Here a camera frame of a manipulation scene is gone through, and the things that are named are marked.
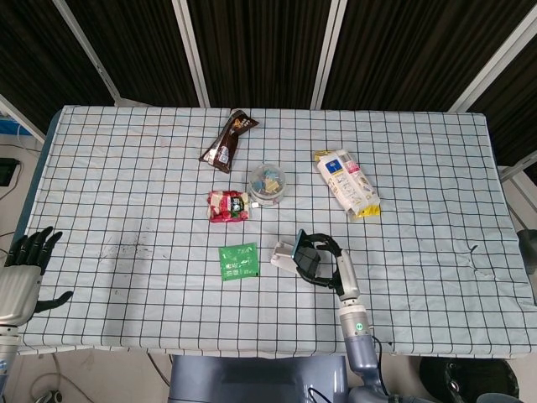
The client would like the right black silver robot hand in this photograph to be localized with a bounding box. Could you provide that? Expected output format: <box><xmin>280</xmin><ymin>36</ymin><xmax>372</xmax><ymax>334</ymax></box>
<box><xmin>295</xmin><ymin>233</ymin><xmax>362</xmax><ymax>302</ymax></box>

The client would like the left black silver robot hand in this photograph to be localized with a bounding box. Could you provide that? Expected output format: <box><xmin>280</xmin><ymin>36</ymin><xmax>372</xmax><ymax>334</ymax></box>
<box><xmin>0</xmin><ymin>226</ymin><xmax>75</xmax><ymax>329</ymax></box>

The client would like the black smartphone teal edge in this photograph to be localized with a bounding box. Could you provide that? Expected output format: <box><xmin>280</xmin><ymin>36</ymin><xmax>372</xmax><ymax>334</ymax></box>
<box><xmin>290</xmin><ymin>228</ymin><xmax>325</xmax><ymax>276</ymax></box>

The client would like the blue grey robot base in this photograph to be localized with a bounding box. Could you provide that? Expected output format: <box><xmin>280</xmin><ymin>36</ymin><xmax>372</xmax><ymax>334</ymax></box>
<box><xmin>168</xmin><ymin>354</ymin><xmax>352</xmax><ymax>403</ymax></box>

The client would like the white folding phone stand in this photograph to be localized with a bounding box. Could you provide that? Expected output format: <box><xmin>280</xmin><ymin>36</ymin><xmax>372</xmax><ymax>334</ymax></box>
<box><xmin>268</xmin><ymin>239</ymin><xmax>304</xmax><ymax>272</ymax></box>

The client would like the white yellow snack package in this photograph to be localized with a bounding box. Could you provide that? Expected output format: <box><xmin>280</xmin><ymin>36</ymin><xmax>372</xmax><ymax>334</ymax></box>
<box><xmin>314</xmin><ymin>148</ymin><xmax>383</xmax><ymax>222</ymax></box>

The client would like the green tea sachet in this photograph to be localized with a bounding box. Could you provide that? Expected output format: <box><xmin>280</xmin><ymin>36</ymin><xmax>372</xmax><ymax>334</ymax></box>
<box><xmin>217</xmin><ymin>242</ymin><xmax>261</xmax><ymax>280</ymax></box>

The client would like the black box device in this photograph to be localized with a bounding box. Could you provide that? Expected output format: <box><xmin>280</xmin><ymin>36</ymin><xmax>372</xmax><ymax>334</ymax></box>
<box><xmin>0</xmin><ymin>157</ymin><xmax>22</xmax><ymax>187</ymax></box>

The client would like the clear jar of clips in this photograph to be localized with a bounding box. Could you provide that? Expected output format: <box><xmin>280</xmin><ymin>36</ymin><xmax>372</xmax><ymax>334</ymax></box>
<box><xmin>247</xmin><ymin>164</ymin><xmax>289</xmax><ymax>208</ymax></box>

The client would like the checkered light blue tablecloth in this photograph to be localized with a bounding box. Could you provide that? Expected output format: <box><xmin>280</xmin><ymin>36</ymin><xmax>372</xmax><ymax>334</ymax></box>
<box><xmin>14</xmin><ymin>104</ymin><xmax>536</xmax><ymax>359</ymax></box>

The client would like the red spouted drink pouch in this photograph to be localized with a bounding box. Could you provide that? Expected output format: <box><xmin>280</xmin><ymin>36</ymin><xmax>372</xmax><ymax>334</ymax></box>
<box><xmin>206</xmin><ymin>189</ymin><xmax>260</xmax><ymax>224</ymax></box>

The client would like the black round bin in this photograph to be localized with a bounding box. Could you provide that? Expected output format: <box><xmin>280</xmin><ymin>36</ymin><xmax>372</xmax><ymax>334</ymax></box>
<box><xmin>419</xmin><ymin>356</ymin><xmax>522</xmax><ymax>403</ymax></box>

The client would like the brown snack wrapper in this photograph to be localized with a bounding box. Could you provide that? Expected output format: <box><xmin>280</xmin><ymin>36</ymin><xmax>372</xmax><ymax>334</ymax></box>
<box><xmin>198</xmin><ymin>108</ymin><xmax>260</xmax><ymax>175</ymax></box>

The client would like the white floor cable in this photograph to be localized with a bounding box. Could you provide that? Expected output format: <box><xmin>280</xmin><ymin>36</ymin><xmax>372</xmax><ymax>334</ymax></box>
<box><xmin>24</xmin><ymin>354</ymin><xmax>68</xmax><ymax>403</ymax></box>

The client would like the white partition frame post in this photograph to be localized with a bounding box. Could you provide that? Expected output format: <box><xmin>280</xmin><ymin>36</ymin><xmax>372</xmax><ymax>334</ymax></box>
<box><xmin>171</xmin><ymin>0</ymin><xmax>211</xmax><ymax>108</ymax></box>
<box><xmin>0</xmin><ymin>93</ymin><xmax>48</xmax><ymax>143</ymax></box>
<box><xmin>446</xmin><ymin>6</ymin><xmax>537</xmax><ymax>113</ymax></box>
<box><xmin>51</xmin><ymin>0</ymin><xmax>123</xmax><ymax>104</ymax></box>
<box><xmin>498</xmin><ymin>151</ymin><xmax>537</xmax><ymax>188</ymax></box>
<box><xmin>310</xmin><ymin>0</ymin><xmax>347</xmax><ymax>110</ymax></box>

